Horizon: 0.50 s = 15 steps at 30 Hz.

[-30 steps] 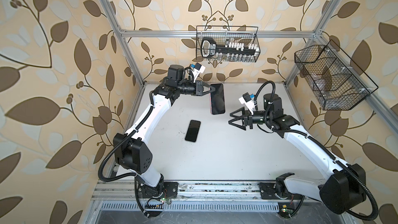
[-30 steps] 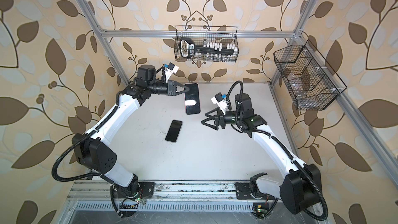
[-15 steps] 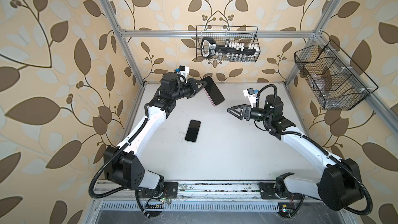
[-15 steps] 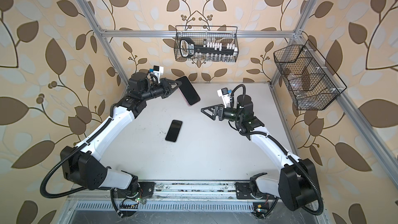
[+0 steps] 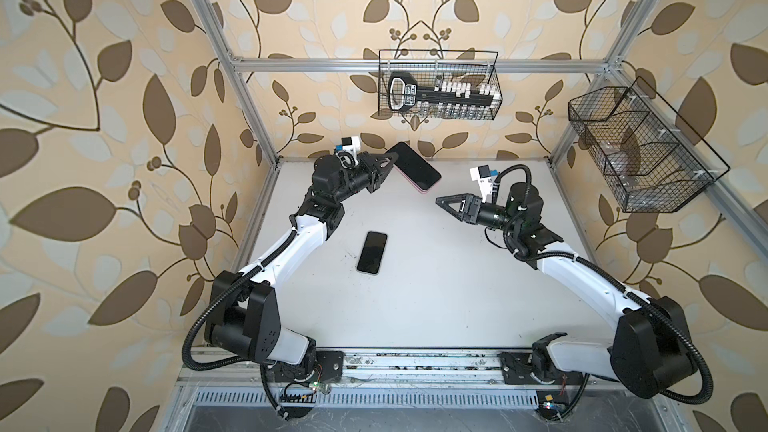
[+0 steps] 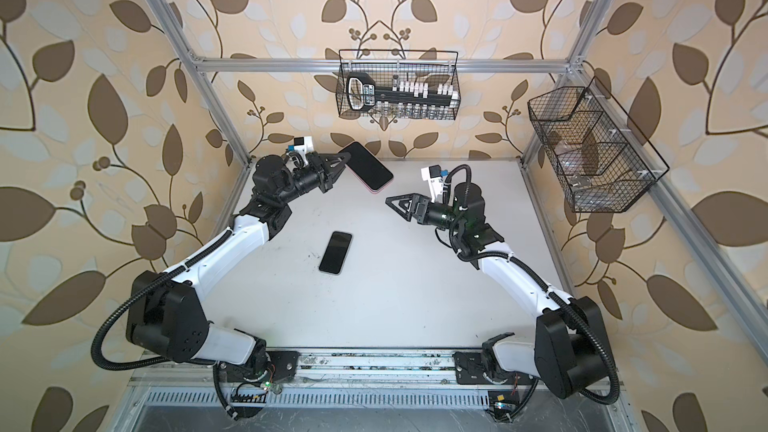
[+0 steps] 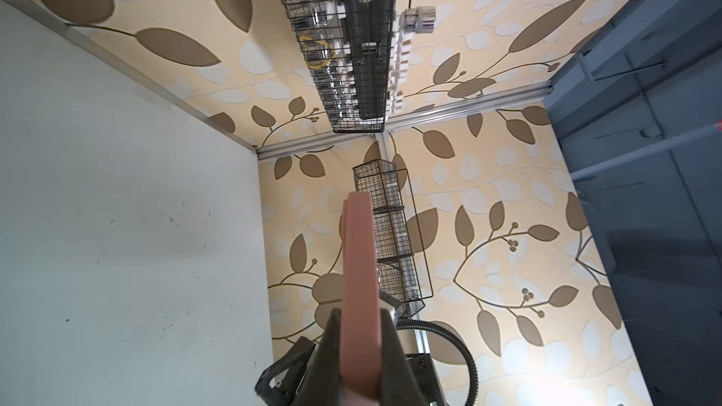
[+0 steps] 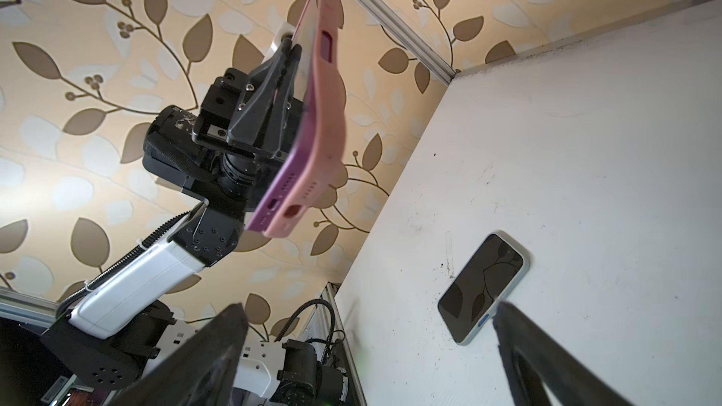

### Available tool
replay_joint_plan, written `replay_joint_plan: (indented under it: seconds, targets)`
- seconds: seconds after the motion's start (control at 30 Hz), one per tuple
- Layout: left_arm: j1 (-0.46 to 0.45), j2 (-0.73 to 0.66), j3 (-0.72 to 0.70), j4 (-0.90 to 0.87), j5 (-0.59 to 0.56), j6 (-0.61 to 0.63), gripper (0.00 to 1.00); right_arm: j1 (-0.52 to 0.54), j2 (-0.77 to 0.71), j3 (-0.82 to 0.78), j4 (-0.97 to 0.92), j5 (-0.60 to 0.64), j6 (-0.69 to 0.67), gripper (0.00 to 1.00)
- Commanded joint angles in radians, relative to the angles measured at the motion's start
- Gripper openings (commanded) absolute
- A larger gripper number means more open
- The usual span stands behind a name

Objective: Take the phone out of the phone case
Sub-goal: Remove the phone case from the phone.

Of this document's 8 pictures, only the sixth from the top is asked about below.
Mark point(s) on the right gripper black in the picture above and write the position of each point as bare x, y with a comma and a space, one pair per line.
418, 201

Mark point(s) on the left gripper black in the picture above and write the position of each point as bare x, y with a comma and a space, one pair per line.
315, 165

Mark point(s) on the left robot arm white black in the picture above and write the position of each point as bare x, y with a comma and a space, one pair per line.
164, 311

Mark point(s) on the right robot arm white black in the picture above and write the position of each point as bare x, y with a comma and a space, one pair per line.
570, 352

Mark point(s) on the black phone on table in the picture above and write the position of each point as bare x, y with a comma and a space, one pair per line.
335, 253

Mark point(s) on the black white tool in basket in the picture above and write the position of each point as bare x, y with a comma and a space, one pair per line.
390, 94

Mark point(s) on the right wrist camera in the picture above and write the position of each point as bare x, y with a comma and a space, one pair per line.
439, 186

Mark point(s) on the back wire basket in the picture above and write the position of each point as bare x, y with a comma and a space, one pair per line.
433, 65

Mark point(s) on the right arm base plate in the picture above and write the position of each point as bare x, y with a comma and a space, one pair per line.
471, 368

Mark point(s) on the aluminium front rail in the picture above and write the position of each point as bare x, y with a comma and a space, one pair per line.
338, 378

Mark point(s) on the side wire basket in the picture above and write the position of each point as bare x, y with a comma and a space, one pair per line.
600, 156

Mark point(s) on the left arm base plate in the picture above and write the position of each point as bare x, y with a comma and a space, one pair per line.
282, 363

